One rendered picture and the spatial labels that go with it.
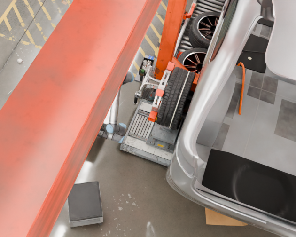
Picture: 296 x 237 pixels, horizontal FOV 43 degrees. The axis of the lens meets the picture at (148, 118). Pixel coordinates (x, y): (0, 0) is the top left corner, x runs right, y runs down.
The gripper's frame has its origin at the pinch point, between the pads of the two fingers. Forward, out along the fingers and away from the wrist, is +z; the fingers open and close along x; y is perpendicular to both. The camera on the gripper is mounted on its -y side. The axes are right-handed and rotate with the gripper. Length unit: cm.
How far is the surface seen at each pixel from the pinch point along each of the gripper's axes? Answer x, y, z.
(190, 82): -67, -53, -84
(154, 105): -46, -26, -58
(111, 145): 53, -9, -21
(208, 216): 45, 36, -158
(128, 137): 45, -25, -39
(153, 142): 33, -23, -70
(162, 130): 28, -41, -75
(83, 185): 17, 60, -14
